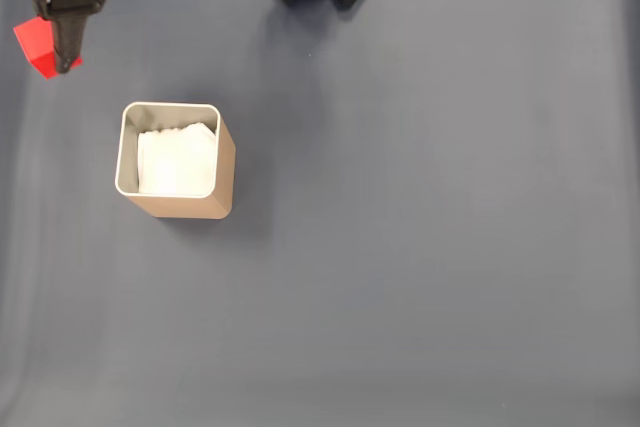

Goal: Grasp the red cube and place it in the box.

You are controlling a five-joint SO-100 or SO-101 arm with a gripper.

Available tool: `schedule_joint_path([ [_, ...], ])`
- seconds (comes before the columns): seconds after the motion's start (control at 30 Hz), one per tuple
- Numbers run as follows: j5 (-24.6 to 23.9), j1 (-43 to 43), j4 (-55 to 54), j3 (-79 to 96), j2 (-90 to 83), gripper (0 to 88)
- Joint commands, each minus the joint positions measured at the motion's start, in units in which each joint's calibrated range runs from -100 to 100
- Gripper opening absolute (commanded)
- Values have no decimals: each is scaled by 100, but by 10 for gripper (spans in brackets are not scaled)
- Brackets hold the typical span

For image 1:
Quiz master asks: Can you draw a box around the red cube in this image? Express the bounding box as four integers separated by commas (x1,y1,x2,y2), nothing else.
12,15,85,81

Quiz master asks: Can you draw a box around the tan square metal box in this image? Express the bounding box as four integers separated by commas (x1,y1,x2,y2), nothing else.
114,101,237,221

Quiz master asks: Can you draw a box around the white tissue paper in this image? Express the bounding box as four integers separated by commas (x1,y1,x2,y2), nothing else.
136,120,218,197

